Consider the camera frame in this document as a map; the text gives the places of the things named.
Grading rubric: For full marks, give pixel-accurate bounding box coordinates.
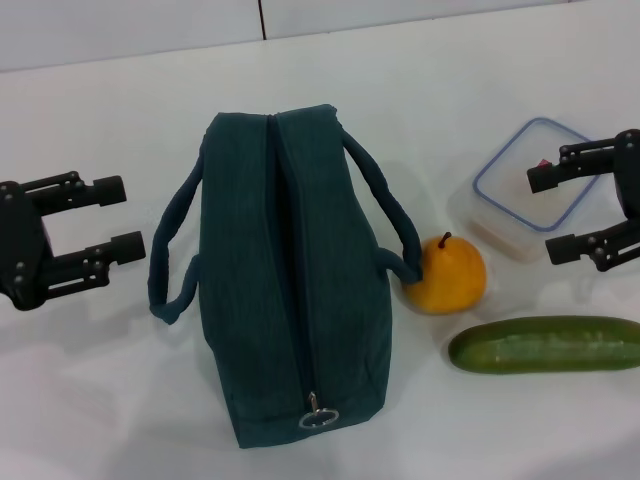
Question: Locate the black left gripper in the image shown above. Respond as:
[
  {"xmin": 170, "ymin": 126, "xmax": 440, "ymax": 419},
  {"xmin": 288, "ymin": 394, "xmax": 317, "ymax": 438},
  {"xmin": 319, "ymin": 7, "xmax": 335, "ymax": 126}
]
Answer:
[{"xmin": 0, "ymin": 171, "xmax": 147, "ymax": 312}]

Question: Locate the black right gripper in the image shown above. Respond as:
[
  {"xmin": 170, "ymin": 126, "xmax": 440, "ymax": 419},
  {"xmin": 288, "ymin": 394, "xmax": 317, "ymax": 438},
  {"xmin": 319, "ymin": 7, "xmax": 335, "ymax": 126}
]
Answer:
[{"xmin": 526, "ymin": 128, "xmax": 640, "ymax": 274}]

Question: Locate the clear blue-rimmed food container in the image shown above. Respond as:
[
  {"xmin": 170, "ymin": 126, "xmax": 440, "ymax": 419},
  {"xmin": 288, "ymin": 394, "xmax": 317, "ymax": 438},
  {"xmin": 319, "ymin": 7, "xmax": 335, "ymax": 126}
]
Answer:
[{"xmin": 448, "ymin": 117, "xmax": 601, "ymax": 264}]

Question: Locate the green cucumber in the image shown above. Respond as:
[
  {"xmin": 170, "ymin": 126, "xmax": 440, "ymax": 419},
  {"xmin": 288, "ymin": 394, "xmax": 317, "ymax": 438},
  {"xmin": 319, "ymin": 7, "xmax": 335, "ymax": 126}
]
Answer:
[{"xmin": 447, "ymin": 315, "xmax": 640, "ymax": 375}]

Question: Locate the dark teal fabric bag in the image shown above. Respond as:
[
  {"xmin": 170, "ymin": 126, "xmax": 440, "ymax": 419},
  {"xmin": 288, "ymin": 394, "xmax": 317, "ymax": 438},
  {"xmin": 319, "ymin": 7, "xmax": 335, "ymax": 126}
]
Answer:
[{"xmin": 148, "ymin": 103, "xmax": 425, "ymax": 450}]

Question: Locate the orange pear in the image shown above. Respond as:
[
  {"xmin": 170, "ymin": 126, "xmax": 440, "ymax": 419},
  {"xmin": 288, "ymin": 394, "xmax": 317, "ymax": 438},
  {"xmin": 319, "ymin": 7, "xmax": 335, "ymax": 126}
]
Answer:
[{"xmin": 403, "ymin": 231, "xmax": 488, "ymax": 315}]

